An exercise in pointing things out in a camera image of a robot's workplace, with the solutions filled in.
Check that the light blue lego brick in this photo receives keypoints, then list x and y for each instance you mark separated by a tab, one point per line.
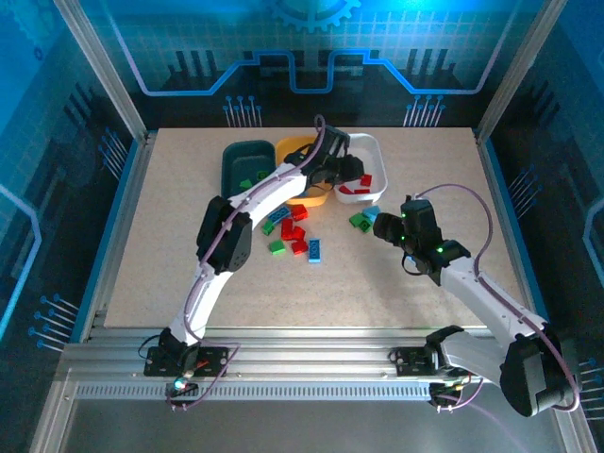
371	211

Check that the dark green lego brick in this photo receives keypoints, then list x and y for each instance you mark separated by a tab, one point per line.
366	226

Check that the white plastic container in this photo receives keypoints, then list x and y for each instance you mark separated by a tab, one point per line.
373	151

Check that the yellow plastic container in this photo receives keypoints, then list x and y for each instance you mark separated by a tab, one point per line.
288	148

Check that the teal plastic container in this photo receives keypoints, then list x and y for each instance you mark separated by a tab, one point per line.
245	160

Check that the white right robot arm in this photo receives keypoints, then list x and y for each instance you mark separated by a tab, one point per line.
495	292

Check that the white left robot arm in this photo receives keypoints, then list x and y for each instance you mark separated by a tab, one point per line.
269	189

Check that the grey metal panel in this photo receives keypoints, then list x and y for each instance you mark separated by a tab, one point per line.
307	429

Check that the aluminium frame side rail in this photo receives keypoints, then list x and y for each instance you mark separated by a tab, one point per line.
513	236
118	236

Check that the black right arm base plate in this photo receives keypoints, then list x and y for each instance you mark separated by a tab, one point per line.
410	361

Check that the aluminium frame cross rail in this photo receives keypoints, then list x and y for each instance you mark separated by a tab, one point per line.
307	354

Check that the aluminium frame post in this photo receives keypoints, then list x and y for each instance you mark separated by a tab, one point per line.
101	71
514	71

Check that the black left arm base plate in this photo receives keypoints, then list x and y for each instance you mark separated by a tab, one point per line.
214	361

